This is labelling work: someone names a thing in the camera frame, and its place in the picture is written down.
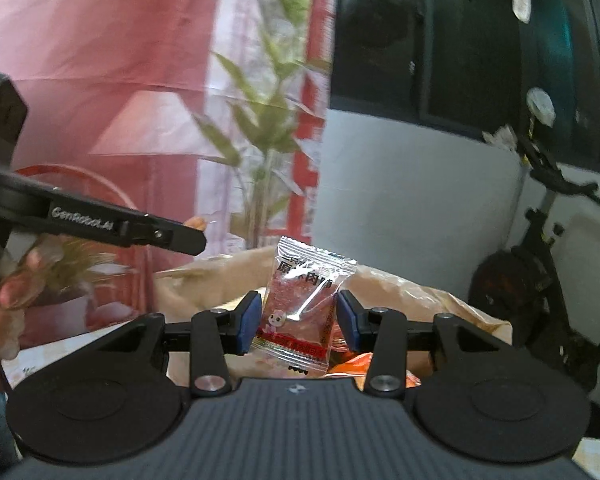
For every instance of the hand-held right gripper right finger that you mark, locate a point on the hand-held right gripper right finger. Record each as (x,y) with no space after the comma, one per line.
(350,320)

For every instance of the crumpled white paper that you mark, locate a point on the crumpled white paper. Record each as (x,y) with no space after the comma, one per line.
(500,139)

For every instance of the clear red snack packet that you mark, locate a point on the clear red snack packet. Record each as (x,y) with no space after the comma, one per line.
(297,310)

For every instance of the dark window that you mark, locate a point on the dark window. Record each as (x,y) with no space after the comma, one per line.
(455,50)

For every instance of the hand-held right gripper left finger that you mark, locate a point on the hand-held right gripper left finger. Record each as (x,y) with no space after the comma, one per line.
(247,322)

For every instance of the orange snack packet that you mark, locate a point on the orange snack packet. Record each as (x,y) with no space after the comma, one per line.
(352,365)

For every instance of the black exercise bike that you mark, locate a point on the black exercise bike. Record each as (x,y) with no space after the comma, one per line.
(520,285)

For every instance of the person's left hand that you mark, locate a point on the person's left hand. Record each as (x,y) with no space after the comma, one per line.
(2,320)

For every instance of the checkered tablecloth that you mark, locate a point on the checkered tablecloth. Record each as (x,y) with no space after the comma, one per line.
(55,352)

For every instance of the plastic-lined cardboard box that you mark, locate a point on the plastic-lined cardboard box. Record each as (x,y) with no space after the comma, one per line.
(405,295)

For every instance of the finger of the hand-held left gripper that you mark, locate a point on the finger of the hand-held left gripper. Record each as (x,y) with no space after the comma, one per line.
(170,235)

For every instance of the white plastic bag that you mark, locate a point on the white plastic bag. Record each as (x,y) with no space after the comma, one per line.
(540,105)

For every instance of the printed wall cloth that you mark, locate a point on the printed wall cloth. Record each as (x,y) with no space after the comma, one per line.
(105,60)

